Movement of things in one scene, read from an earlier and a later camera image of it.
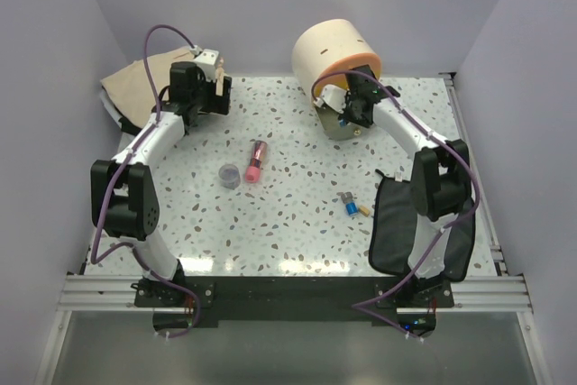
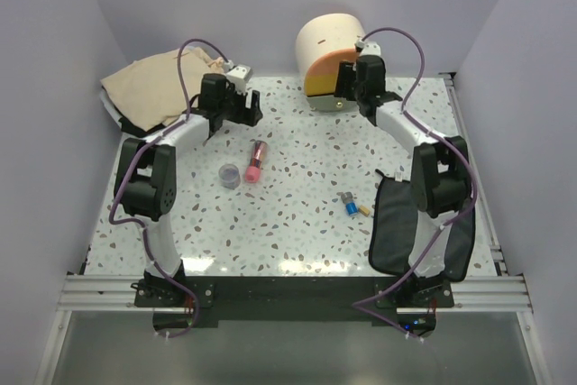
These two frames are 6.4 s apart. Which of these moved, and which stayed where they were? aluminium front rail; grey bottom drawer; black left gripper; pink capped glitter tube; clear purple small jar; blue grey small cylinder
Moved: grey bottom drawer; black left gripper
Stayed: clear purple small jar; pink capped glitter tube; blue grey small cylinder; aluminium front rail
